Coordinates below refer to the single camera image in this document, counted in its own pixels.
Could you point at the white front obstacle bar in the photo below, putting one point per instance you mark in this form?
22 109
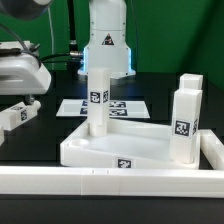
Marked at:
111 182

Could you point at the AprilTag marker sheet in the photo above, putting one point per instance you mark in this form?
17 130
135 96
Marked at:
118 108

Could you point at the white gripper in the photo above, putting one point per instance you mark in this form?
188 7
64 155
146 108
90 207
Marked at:
22 75

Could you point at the white right obstacle bar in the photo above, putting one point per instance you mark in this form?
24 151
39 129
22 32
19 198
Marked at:
212 148

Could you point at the white desk top tray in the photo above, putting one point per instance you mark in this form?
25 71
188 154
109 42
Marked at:
127 144

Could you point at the white left obstacle bar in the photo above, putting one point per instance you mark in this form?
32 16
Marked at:
2 137

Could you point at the white obstacle bar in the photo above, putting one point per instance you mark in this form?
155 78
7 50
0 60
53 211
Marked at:
2 137
111 182
212 148

